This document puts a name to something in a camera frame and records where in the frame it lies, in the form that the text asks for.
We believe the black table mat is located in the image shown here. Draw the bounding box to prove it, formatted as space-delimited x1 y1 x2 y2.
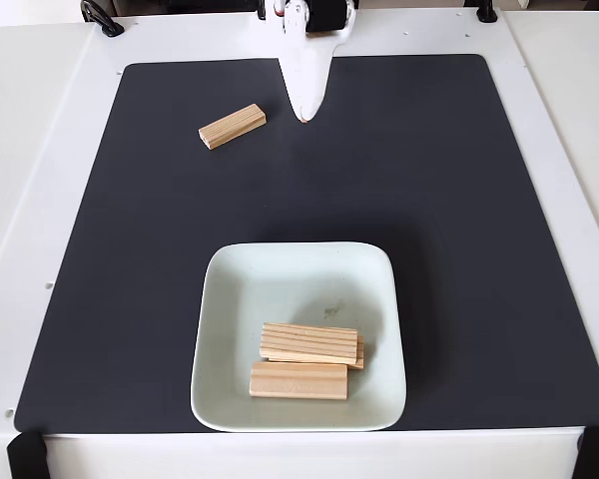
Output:
13 53 599 434

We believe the smooth pale wooden block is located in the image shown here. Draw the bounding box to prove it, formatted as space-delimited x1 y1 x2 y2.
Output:
249 361 350 402

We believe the grooved wooden block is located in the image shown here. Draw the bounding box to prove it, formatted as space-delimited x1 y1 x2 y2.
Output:
259 321 359 367
347 334 366 371
198 103 268 151

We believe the pale square ceramic plate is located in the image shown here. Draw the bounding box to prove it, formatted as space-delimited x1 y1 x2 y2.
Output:
189 241 408 433

